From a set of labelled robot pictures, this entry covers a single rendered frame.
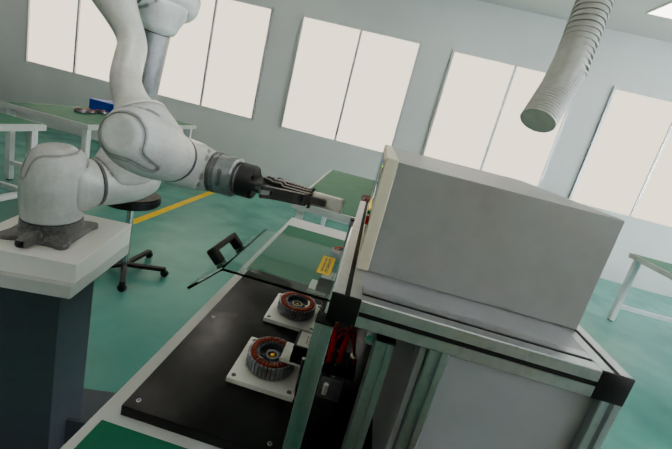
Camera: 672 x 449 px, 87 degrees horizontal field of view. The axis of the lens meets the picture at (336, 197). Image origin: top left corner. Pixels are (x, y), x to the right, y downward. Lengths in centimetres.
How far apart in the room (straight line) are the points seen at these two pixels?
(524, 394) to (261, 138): 537
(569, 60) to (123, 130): 185
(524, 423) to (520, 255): 25
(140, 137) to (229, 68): 536
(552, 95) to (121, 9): 167
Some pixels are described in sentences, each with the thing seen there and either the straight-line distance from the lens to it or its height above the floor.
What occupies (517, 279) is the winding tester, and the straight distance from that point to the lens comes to 69.
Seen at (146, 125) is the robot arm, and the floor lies 128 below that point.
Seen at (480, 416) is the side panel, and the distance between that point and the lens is 68.
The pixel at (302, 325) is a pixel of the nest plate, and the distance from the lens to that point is 106.
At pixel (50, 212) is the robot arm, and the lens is 128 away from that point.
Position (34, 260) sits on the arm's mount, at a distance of 127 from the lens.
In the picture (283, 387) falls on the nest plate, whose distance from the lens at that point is 87.
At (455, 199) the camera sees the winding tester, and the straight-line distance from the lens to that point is 62.
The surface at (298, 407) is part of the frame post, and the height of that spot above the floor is 89.
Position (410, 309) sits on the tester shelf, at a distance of 57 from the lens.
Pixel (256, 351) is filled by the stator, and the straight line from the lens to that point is 89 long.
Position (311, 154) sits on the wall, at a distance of 555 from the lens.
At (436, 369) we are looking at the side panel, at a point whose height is 104.
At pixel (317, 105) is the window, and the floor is 144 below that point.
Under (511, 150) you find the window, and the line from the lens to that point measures 574.
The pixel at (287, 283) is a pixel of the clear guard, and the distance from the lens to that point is 65.
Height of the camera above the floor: 137
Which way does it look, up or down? 13 degrees down
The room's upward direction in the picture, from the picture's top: 14 degrees clockwise
